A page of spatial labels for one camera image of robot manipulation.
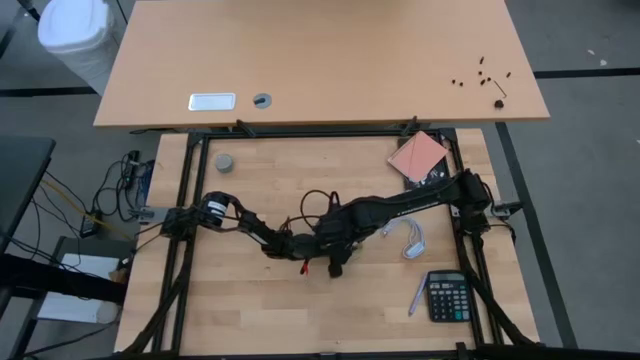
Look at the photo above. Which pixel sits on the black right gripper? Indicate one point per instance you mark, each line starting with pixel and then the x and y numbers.
pixel 340 230

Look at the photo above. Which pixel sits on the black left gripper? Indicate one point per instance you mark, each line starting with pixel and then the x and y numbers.
pixel 302 247

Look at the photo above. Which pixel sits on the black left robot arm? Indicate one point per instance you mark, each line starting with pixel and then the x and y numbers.
pixel 260 232

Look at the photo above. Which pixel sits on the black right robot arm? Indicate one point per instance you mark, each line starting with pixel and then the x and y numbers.
pixel 410 205

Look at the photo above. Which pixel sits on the small red connector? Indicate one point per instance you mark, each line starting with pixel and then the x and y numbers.
pixel 304 267

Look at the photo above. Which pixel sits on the lilac pen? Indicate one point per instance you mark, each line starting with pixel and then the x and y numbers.
pixel 417 296

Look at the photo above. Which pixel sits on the pink notebook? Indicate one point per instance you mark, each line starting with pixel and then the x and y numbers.
pixel 417 155

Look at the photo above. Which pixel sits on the black booklet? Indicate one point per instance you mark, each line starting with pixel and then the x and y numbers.
pixel 435 175

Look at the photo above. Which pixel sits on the black calculator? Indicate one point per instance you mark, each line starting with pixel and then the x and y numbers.
pixel 449 297

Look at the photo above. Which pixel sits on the black desk clamp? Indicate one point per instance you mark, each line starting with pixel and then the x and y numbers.
pixel 408 126

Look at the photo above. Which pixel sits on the round grey desk grommet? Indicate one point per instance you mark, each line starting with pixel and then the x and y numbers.
pixel 262 100

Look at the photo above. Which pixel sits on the light wood desk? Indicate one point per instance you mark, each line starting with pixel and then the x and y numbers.
pixel 320 50

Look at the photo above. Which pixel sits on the silver rectangular desk plate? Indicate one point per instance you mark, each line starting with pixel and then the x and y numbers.
pixel 212 101

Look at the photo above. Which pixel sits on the small black knob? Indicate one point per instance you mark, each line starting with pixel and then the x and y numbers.
pixel 498 103

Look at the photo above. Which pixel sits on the black allen key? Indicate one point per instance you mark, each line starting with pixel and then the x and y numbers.
pixel 501 90

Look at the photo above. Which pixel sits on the black power strip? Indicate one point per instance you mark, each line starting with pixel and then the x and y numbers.
pixel 131 170

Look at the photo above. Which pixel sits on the black power adapter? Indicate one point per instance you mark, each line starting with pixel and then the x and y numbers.
pixel 90 227

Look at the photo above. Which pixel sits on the white paper sheet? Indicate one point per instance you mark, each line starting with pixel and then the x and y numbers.
pixel 75 312

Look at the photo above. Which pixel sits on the black metal beam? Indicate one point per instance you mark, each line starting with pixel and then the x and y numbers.
pixel 50 280

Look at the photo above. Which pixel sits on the black side table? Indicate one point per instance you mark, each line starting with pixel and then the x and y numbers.
pixel 20 175

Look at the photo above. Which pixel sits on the white trash bin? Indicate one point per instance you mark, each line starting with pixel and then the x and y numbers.
pixel 75 35

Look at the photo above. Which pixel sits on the black aluminium frame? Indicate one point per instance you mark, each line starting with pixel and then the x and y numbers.
pixel 325 134

